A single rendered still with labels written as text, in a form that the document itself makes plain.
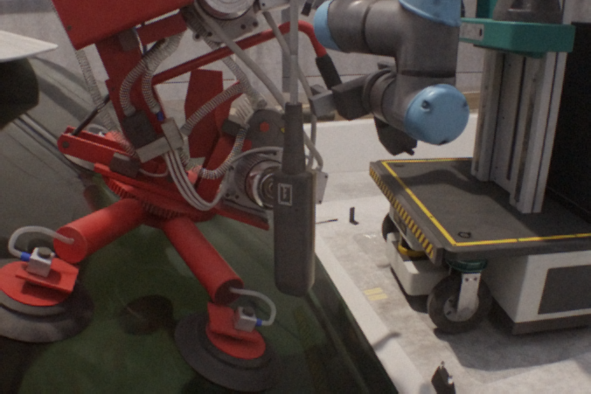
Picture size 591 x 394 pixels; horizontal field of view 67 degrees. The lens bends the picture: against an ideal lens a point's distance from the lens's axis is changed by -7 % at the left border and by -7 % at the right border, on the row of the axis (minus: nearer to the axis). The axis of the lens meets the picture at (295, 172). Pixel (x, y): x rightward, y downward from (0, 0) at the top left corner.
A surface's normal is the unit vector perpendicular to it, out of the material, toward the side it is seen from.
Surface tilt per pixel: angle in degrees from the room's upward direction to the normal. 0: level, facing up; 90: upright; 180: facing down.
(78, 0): 90
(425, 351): 0
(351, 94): 90
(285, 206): 90
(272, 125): 90
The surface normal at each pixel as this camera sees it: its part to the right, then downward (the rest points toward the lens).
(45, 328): 0.62, -0.65
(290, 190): -0.36, 0.31
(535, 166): 0.10, 0.33
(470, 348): 0.00, -0.94
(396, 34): -0.75, 0.39
